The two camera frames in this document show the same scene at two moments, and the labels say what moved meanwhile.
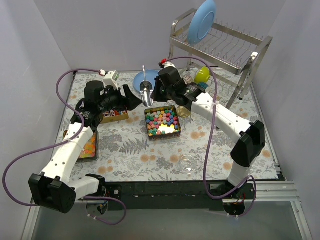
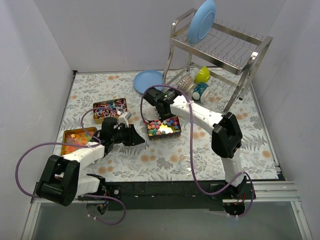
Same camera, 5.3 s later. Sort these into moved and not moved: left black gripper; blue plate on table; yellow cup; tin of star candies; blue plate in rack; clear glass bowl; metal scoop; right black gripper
Moved: right black gripper; metal scoop; left black gripper
Not moved: yellow cup; blue plate in rack; blue plate on table; clear glass bowl; tin of star candies
